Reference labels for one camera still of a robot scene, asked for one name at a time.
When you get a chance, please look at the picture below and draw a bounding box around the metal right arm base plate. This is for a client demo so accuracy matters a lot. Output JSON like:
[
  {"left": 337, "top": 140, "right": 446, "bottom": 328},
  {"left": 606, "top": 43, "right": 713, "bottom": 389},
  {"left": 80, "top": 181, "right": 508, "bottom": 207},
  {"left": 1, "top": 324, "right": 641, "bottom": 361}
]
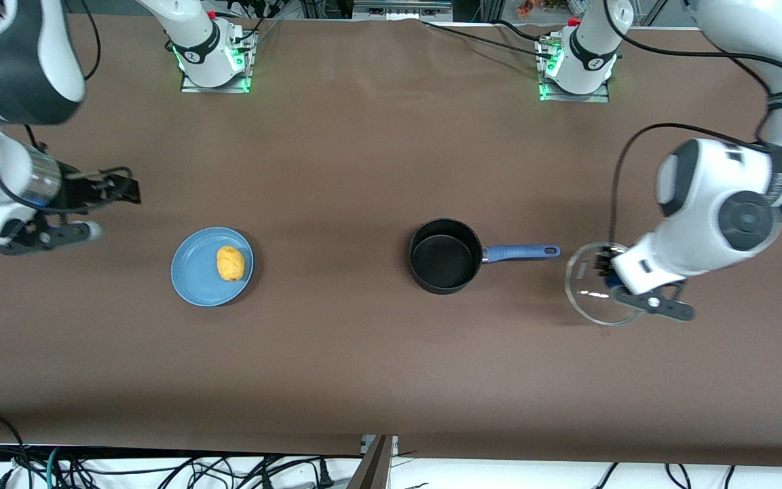
[{"left": 181, "top": 29, "right": 254, "bottom": 94}]

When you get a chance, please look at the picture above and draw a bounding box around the grey device box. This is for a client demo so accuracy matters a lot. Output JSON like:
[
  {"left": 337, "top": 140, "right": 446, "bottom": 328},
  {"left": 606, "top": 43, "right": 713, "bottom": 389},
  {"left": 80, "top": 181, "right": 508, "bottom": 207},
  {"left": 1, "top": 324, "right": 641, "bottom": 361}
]
[{"left": 352, "top": 0, "right": 454, "bottom": 22}]

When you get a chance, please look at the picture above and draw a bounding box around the grey metal table post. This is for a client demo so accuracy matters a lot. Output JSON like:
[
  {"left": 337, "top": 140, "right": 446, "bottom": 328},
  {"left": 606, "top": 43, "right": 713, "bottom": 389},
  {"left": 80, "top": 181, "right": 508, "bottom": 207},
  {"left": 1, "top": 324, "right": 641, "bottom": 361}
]
[{"left": 346, "top": 433, "right": 400, "bottom": 489}]

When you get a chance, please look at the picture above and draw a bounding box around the blue round plate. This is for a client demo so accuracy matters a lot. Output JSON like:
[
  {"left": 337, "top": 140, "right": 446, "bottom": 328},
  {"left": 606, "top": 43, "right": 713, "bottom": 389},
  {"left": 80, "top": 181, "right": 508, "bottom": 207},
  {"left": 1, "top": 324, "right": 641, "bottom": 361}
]
[{"left": 171, "top": 227, "right": 255, "bottom": 307}]

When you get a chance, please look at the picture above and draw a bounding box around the teal floor cable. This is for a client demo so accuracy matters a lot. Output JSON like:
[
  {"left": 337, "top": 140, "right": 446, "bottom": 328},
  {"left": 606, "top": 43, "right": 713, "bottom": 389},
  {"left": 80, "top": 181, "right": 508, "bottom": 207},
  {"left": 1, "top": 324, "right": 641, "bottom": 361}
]
[{"left": 43, "top": 446, "right": 64, "bottom": 489}]

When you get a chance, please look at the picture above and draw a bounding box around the brown table cover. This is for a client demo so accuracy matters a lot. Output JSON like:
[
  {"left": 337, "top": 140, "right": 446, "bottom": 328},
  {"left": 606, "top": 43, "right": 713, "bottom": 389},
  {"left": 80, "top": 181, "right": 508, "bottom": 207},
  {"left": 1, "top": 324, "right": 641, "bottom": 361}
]
[{"left": 0, "top": 14, "right": 782, "bottom": 469}]

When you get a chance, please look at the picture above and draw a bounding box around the black cable to base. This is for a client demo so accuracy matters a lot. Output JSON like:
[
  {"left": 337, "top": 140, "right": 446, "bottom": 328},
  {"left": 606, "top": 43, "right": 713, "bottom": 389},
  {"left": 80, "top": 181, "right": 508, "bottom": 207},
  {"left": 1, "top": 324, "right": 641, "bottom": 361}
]
[{"left": 422, "top": 19, "right": 556, "bottom": 60}]

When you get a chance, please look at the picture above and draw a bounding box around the black pot with blue handle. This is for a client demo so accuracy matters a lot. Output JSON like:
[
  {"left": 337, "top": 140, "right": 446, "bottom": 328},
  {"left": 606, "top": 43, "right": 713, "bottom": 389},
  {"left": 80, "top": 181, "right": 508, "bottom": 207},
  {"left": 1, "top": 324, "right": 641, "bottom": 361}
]
[{"left": 409, "top": 217, "right": 561, "bottom": 295}]

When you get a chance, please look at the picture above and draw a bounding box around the yellow potato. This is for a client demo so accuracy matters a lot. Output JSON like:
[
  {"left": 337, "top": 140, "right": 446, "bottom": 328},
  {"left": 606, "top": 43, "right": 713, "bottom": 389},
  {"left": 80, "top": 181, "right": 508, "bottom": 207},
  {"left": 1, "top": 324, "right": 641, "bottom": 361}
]
[{"left": 217, "top": 246, "right": 246, "bottom": 282}]

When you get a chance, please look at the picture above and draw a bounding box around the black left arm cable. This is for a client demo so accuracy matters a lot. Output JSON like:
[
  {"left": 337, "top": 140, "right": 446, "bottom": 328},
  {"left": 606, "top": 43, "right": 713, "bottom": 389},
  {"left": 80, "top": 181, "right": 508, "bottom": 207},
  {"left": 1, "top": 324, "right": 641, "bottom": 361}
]
[{"left": 601, "top": 0, "right": 782, "bottom": 249}]

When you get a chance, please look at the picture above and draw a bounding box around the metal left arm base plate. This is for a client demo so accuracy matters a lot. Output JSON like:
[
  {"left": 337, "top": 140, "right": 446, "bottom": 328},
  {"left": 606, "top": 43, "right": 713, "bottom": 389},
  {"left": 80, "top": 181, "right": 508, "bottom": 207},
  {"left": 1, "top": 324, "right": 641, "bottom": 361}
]
[{"left": 538, "top": 35, "right": 611, "bottom": 103}]

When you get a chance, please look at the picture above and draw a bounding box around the glass lid with blue knob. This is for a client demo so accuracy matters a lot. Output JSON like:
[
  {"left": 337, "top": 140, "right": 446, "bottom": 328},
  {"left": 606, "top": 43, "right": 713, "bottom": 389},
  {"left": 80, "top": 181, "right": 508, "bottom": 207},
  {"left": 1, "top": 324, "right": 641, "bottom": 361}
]
[{"left": 565, "top": 242, "right": 644, "bottom": 327}]

